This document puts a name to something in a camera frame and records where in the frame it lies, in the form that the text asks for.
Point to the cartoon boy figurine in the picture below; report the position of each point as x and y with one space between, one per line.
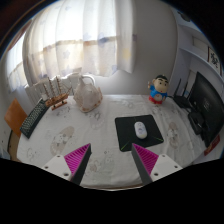
158 90

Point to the orange wooden chair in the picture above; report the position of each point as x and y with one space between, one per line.
14 116

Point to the black router with antennas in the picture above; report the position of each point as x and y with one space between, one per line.
182 100

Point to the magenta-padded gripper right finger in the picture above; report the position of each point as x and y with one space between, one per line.
146 159

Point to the black box device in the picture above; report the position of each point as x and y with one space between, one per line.
196 121

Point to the white wall shelf unit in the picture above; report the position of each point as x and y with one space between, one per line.
200 50

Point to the black computer monitor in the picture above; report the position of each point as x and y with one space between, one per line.
208 103

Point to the wooden model sailing ship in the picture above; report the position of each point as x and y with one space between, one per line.
57 100

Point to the black mouse pad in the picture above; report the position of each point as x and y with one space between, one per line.
126 131

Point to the white cartoon-print computer mouse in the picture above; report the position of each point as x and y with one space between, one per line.
140 130

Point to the black computer keyboard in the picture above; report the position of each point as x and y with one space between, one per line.
33 119

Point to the white cartoon-print tablecloth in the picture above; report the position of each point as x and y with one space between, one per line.
86 133

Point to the white radiator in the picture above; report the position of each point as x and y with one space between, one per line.
35 91

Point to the sheer white patterned curtain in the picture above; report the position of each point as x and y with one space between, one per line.
83 36

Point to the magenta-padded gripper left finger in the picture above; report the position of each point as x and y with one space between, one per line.
77 159

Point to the large white conch shell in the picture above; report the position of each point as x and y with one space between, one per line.
87 96

